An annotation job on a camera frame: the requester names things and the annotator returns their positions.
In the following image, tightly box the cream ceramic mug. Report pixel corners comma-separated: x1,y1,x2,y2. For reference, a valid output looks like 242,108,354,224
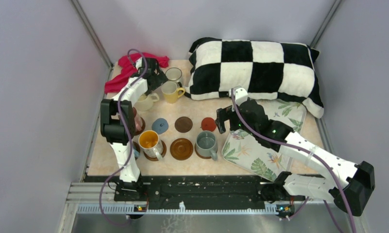
134,93,160,111

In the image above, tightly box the red apple coaster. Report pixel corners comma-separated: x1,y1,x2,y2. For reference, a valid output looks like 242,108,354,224
201,117,217,132

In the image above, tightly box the blue-grey apple coaster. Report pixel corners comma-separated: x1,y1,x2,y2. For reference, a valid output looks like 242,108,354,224
152,118,169,134

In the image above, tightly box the pink mug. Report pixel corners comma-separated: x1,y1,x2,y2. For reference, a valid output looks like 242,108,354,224
133,107,145,134

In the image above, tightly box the dark walnut wooden coaster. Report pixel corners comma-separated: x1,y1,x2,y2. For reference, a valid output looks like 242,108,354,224
135,116,146,135
174,116,193,133

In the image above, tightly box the grey ceramic mug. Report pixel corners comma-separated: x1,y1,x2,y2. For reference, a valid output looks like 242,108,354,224
195,131,218,161

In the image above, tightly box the orange cup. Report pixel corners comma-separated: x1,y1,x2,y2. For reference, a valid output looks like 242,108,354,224
138,130,160,149

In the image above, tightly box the amber wooden coaster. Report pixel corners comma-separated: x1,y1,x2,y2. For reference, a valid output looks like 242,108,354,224
195,148,212,159
142,140,167,161
170,138,194,161

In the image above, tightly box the blue mug yellow inside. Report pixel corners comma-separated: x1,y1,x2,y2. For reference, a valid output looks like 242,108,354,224
133,149,140,160

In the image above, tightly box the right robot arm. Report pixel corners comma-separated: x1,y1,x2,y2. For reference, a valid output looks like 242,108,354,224
215,99,375,216

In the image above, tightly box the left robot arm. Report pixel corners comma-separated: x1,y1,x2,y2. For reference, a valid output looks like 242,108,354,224
100,58,167,201

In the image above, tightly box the crumpled pink cloth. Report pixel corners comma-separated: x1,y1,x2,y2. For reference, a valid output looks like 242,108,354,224
104,52,169,94

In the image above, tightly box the white dark-rimmed mug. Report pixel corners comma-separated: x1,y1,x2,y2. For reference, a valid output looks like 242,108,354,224
165,67,183,83

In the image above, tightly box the yellow ceramic mug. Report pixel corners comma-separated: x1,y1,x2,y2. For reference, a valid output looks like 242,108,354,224
161,81,186,104

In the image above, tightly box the floral white tray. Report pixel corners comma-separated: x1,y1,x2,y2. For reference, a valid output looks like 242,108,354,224
222,100,306,182

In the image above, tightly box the black white checkered pillow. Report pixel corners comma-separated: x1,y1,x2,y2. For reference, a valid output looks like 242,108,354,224
185,37,324,118

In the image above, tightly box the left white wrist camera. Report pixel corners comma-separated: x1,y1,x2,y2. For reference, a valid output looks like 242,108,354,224
135,57,143,70

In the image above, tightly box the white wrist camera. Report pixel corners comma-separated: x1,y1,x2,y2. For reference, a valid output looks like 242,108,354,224
135,57,143,70
229,86,248,112

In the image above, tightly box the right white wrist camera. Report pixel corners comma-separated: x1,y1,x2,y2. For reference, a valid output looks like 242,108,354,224
229,86,248,112

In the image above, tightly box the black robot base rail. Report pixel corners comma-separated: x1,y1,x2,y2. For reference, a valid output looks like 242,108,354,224
114,174,307,211

